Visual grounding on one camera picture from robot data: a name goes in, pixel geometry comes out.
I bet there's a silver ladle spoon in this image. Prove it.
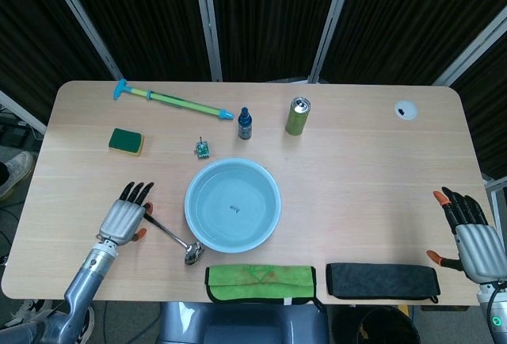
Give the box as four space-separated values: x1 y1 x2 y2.
143 212 205 266

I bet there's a grey partition frame post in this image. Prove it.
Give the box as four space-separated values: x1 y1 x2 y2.
307 0 356 84
193 0 223 82
42 0 124 82
431 10 507 87

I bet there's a dark grey folded cloth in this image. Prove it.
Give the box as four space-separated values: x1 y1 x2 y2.
325 262 441 304

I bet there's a green yellow water pump toy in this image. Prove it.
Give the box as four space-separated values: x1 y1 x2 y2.
113 78 238 121

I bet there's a green drink can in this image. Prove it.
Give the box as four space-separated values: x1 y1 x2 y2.
285 96 312 136

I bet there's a grey sneaker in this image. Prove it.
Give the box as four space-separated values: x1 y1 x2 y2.
0 151 34 201

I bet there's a green microfiber cloth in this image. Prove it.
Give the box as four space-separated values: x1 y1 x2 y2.
204 264 318 306

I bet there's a green yellow scrub sponge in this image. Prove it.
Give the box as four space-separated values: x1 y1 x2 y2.
108 128 146 159

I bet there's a white cable grommet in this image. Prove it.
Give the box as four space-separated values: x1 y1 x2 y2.
394 100 418 120

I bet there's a light blue bowl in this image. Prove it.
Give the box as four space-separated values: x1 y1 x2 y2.
184 157 283 254

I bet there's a black trash bin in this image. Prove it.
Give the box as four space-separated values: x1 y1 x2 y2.
356 306 421 344

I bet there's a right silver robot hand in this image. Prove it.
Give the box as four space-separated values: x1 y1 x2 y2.
425 186 507 285

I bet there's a dark blue spray bottle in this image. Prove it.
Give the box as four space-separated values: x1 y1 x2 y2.
238 106 254 140

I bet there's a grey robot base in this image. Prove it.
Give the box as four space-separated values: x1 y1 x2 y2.
157 300 330 344

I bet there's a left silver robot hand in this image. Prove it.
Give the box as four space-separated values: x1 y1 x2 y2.
97 181 155 247

